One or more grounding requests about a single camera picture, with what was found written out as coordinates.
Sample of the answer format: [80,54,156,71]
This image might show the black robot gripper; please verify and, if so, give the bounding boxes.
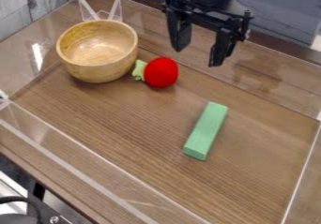
[163,0,253,67]

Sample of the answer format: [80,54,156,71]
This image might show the red plush strawberry toy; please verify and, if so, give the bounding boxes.
[131,57,179,88]

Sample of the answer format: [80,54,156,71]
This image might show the light wooden bowl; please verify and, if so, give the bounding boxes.
[55,20,138,83]

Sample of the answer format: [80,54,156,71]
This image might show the green rectangular foam block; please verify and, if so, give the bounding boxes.
[183,102,229,160]

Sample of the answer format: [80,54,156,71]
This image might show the clear acrylic corner bracket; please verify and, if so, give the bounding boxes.
[77,0,123,22]

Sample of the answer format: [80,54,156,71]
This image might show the clear acrylic tray wall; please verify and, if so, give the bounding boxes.
[0,3,321,224]

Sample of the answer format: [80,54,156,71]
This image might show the black metal table frame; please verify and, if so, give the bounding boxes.
[28,180,91,224]

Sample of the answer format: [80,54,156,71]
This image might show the black cable loop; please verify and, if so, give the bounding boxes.
[0,196,43,224]

